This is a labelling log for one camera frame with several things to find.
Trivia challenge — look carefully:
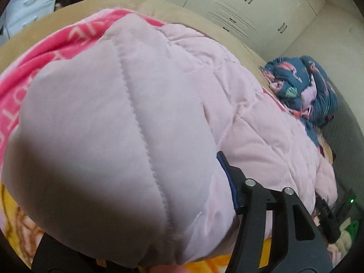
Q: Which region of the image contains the pink quilted jacket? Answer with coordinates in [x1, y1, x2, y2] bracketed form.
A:
[2, 12, 339, 268]

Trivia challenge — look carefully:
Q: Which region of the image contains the grey padded headboard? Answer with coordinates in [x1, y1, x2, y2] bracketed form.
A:
[322, 86, 363, 220]

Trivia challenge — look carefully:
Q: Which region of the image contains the blue floral quilt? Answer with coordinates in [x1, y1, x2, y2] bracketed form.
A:
[260, 56, 339, 146]

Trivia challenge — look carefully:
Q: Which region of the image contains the white drawer cabinet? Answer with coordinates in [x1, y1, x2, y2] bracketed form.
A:
[1, 0, 56, 39]

